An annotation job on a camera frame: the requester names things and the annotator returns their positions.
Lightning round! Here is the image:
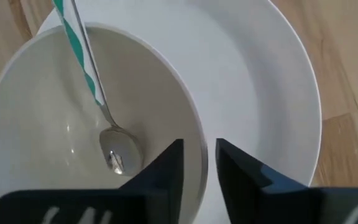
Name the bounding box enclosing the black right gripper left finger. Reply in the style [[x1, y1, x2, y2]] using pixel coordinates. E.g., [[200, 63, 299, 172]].
[[0, 138, 185, 224]]

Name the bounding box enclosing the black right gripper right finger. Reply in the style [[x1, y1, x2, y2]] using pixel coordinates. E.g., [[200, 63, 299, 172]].
[[215, 138, 358, 224]]

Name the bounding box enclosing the metal spoon with taped handle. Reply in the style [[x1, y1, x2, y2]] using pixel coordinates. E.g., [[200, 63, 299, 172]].
[[52, 0, 145, 177]]

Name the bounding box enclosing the white round plate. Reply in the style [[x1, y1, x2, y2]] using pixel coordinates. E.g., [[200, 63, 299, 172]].
[[37, 0, 323, 224]]

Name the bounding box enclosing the white bowl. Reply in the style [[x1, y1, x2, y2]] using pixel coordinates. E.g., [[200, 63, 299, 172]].
[[0, 22, 209, 224]]

